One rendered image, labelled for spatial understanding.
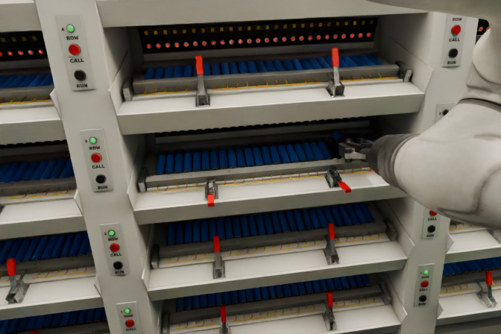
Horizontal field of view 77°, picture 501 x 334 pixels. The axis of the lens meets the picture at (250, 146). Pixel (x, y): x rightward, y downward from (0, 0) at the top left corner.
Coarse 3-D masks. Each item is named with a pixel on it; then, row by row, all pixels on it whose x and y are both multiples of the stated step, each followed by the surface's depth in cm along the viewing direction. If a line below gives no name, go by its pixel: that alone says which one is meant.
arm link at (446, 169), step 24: (456, 120) 38; (480, 120) 35; (408, 144) 44; (432, 144) 38; (456, 144) 35; (480, 144) 33; (408, 168) 40; (432, 168) 36; (456, 168) 33; (480, 168) 31; (408, 192) 42; (432, 192) 36; (456, 192) 33; (480, 192) 31; (456, 216) 35; (480, 216) 32
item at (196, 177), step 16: (320, 160) 72; (336, 160) 72; (160, 176) 68; (176, 176) 68; (192, 176) 68; (208, 176) 68; (224, 176) 69; (240, 176) 69; (256, 176) 70; (320, 176) 70
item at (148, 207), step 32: (256, 128) 80; (288, 128) 80; (320, 128) 81; (384, 128) 81; (128, 192) 61; (160, 192) 68; (192, 192) 68; (224, 192) 68; (256, 192) 67; (288, 192) 67; (320, 192) 68; (352, 192) 69; (384, 192) 70
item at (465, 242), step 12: (456, 228) 81; (468, 228) 82; (480, 228) 81; (456, 240) 79; (468, 240) 79; (480, 240) 79; (492, 240) 79; (456, 252) 76; (468, 252) 77; (480, 252) 78; (492, 252) 79
